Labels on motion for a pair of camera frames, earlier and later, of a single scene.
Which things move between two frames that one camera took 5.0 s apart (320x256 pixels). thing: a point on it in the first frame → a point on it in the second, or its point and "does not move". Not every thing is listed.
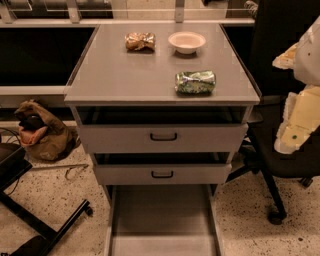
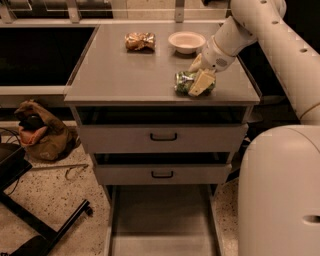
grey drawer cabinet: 161,107 does not move
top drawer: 162,129 does not move
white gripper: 308,60 → 213,58
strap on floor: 67,167 does not move
